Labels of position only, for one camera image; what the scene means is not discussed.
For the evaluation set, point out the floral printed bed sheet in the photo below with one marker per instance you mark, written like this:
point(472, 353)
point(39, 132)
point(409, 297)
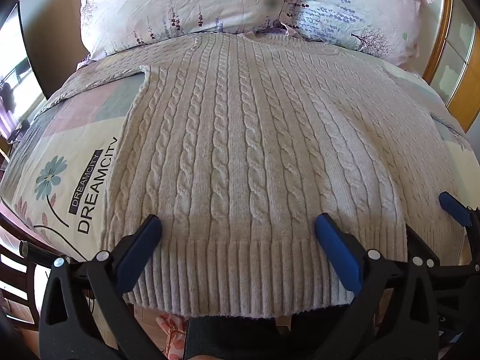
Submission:
point(63, 146)

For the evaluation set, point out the floral pillow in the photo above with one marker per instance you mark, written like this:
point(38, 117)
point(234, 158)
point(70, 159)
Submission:
point(168, 3)
point(352, 11)

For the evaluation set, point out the pink floral slipper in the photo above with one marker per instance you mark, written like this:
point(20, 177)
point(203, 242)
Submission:
point(172, 335)

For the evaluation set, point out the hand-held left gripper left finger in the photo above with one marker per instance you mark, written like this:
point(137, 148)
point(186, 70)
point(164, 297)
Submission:
point(140, 255)

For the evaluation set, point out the person's dark trousers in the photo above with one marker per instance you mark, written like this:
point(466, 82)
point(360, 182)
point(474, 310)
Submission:
point(232, 339)

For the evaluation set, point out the dark wooden chair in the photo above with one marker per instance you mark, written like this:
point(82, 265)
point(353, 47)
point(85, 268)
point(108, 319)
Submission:
point(22, 277)

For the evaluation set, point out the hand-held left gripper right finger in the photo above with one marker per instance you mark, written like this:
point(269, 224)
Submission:
point(337, 255)

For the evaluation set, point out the purple curtain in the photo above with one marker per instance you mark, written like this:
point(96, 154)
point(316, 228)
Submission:
point(8, 116)

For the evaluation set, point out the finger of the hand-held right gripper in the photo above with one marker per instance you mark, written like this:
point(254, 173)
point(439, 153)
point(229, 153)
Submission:
point(454, 208)
point(422, 245)

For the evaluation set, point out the wooden headboard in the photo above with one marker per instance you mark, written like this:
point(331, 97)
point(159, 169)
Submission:
point(459, 82)

